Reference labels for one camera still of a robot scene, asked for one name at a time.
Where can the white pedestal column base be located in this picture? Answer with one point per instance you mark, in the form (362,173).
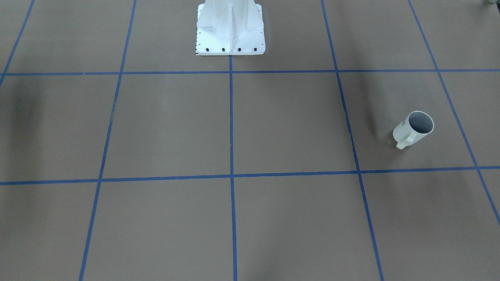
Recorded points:
(230,27)

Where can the white mug with handle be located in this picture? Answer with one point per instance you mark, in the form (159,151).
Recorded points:
(414,127)

